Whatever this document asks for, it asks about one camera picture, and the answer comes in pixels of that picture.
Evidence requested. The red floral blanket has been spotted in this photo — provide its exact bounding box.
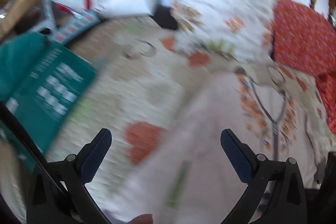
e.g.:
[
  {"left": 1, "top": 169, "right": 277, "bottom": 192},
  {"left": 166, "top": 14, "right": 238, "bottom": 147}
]
[{"left": 270, "top": 0, "right": 336, "bottom": 135}]

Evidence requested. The white floral pillow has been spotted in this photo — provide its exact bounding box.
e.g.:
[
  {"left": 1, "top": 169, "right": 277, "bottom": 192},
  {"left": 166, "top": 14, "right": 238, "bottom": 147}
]
[{"left": 164, "top": 0, "right": 279, "bottom": 64}]

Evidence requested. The person's left hand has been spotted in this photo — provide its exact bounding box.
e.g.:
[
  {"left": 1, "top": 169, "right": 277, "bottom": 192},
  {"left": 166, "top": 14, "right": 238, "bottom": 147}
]
[{"left": 125, "top": 214, "right": 154, "bottom": 224}]

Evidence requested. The black cable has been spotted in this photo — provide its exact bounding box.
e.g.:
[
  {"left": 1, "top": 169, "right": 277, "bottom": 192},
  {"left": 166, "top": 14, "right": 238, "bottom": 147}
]
[{"left": 0, "top": 102, "right": 69, "bottom": 195}]

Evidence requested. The pink and teal flat box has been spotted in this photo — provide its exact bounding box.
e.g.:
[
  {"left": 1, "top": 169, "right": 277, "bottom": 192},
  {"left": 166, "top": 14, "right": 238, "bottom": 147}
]
[{"left": 51, "top": 10, "right": 101, "bottom": 43}]

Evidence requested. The teal printed box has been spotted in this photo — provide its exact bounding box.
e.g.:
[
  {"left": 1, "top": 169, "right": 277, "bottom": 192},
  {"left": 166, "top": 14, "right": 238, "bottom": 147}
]
[{"left": 0, "top": 31, "right": 99, "bottom": 161}]

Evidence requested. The brown cardboard box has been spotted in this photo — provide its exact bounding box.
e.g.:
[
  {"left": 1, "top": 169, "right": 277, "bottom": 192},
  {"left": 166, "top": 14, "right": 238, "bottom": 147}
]
[{"left": 0, "top": 0, "right": 40, "bottom": 38}]

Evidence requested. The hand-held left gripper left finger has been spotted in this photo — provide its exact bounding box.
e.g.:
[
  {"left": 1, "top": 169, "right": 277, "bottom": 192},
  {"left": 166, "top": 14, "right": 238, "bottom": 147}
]
[{"left": 26, "top": 128, "right": 112, "bottom": 224}]

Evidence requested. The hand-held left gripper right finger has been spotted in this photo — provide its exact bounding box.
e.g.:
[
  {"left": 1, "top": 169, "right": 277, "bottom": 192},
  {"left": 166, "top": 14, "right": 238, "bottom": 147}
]
[{"left": 220, "top": 129, "right": 307, "bottom": 224}]

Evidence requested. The patterned quilted bedspread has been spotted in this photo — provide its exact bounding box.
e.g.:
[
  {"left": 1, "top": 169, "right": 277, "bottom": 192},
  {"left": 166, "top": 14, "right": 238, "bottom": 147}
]
[{"left": 0, "top": 17, "right": 336, "bottom": 224}]

